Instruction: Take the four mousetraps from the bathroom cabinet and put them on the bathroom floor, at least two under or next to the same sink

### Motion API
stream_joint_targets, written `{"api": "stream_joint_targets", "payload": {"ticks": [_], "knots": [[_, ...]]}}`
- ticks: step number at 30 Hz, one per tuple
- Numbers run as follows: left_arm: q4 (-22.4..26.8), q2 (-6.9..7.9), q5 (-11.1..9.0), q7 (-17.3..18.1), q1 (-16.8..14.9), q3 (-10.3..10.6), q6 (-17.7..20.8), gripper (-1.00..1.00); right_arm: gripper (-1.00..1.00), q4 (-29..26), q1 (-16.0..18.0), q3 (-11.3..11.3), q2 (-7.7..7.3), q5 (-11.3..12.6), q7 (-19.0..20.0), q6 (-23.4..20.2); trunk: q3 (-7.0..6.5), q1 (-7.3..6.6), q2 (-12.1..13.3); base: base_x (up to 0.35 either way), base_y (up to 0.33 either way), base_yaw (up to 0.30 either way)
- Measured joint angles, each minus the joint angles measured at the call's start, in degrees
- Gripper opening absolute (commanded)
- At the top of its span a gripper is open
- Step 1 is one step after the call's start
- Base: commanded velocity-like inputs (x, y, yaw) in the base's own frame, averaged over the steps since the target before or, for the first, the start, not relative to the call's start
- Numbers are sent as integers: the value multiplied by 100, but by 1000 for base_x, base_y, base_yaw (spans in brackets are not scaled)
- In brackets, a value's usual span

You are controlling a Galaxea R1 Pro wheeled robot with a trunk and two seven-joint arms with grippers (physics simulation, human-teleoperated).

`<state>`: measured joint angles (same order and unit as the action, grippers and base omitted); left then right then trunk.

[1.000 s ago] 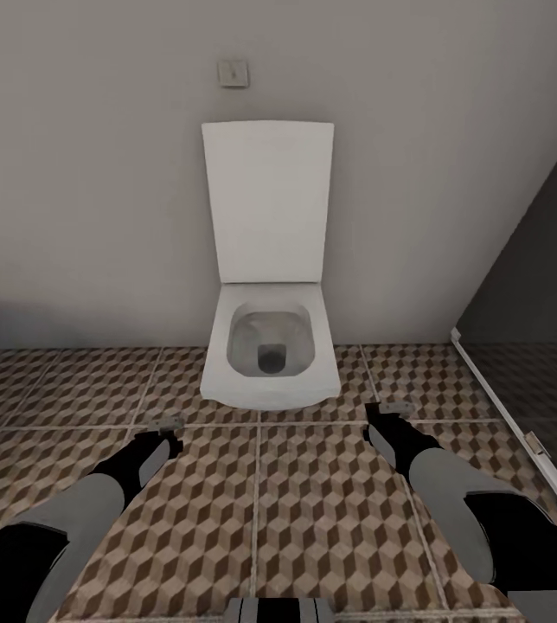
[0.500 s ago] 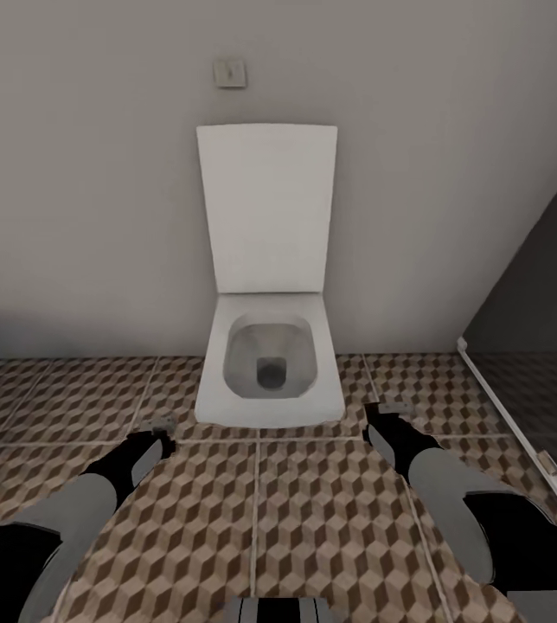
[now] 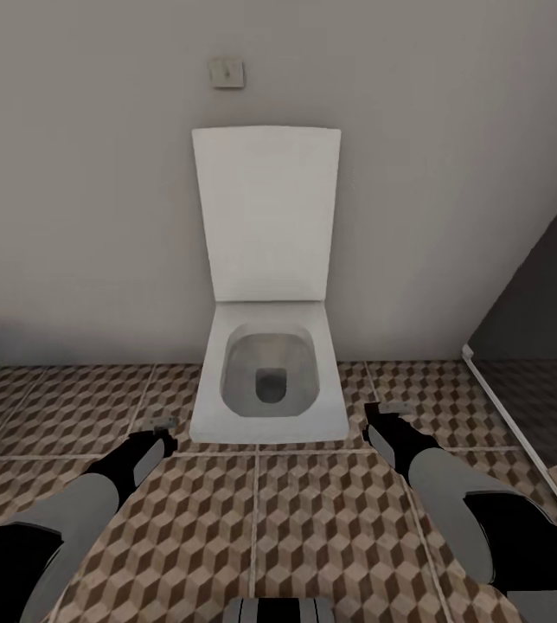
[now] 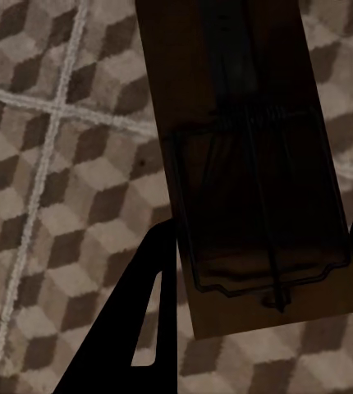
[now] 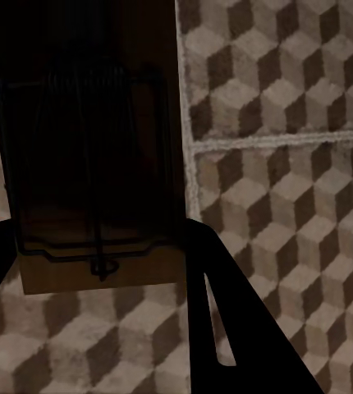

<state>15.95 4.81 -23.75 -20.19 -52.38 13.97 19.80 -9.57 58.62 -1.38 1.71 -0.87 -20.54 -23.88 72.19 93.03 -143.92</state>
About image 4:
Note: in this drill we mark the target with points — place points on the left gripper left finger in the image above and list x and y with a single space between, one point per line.
102 365

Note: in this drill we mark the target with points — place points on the mousetrap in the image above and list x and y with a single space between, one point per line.
260 225

